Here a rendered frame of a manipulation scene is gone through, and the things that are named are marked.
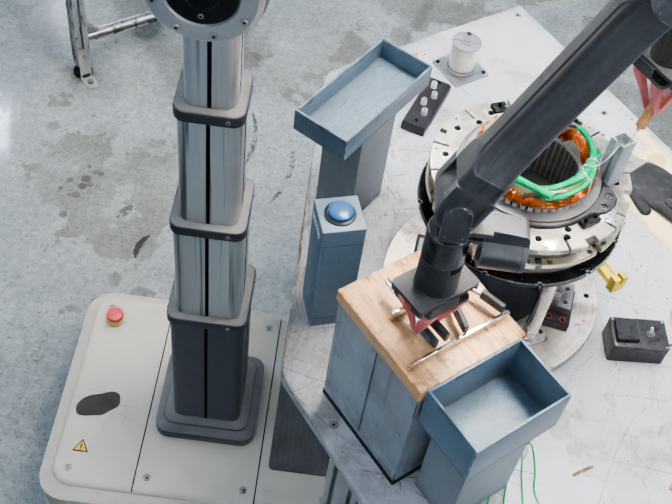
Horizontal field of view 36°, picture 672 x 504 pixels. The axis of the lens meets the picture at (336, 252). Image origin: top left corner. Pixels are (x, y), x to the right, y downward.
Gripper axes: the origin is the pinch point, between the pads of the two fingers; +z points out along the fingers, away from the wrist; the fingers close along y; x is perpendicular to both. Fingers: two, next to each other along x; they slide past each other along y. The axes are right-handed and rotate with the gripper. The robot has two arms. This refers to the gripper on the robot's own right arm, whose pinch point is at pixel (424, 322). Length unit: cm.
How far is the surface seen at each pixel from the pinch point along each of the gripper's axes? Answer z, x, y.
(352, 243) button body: 8.7, 22.2, 4.8
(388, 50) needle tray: 2, 52, 33
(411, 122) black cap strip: 27, 54, 44
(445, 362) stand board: 3.1, -5.3, 0.1
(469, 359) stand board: 3.1, -6.7, 3.3
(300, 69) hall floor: 103, 151, 89
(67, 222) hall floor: 106, 131, -2
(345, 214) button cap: 4.2, 24.7, 4.6
